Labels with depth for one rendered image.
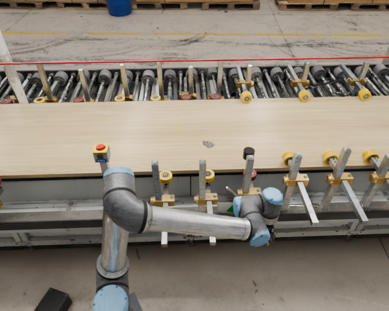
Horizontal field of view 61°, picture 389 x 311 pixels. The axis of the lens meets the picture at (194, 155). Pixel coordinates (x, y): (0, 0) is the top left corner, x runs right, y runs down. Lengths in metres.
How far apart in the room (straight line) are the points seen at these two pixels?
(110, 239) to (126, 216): 0.31
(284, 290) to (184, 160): 1.21
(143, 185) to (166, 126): 0.45
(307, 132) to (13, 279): 2.36
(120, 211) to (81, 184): 1.10
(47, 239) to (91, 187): 0.71
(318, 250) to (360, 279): 0.34
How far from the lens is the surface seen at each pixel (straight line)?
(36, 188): 2.34
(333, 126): 2.51
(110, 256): 1.53
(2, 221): 2.28
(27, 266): 2.92
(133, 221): 1.13
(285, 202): 2.05
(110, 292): 1.61
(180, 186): 2.15
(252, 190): 1.94
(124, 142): 2.23
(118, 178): 1.21
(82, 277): 2.71
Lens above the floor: 2.28
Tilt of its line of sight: 41 degrees down
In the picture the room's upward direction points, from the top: straight up
